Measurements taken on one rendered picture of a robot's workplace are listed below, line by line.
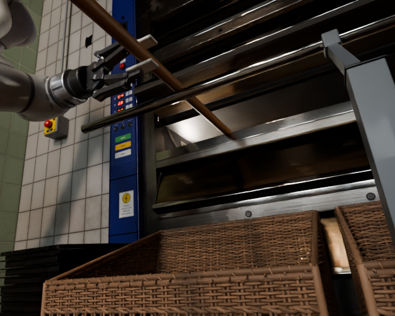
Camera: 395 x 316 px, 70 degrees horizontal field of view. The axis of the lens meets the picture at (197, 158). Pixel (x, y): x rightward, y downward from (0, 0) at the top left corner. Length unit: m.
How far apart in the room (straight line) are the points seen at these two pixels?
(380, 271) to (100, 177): 1.17
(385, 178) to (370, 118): 0.07
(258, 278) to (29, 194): 1.48
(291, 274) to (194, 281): 0.15
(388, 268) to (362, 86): 0.22
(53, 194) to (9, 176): 0.31
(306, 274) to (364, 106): 0.23
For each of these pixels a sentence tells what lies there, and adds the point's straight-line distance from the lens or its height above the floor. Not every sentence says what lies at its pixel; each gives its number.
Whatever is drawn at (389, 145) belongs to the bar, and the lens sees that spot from 0.35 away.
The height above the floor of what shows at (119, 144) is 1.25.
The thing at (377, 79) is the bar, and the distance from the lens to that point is 0.38.
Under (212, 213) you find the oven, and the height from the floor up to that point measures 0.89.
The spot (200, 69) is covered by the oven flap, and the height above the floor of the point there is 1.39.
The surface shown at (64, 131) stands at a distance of 1.64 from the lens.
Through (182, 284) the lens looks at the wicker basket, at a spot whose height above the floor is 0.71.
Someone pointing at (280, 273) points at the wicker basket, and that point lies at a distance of 0.45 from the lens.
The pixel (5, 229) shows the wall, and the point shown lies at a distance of 1.78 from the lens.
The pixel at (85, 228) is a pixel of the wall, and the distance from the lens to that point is 1.40.
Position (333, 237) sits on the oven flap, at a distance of 0.94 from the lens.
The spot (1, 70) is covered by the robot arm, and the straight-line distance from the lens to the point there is 0.77.
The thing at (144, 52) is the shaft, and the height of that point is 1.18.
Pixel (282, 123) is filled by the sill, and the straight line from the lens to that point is 1.02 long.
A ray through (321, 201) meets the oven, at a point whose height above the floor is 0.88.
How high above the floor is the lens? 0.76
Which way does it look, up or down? 19 degrees up
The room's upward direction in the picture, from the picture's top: 5 degrees counter-clockwise
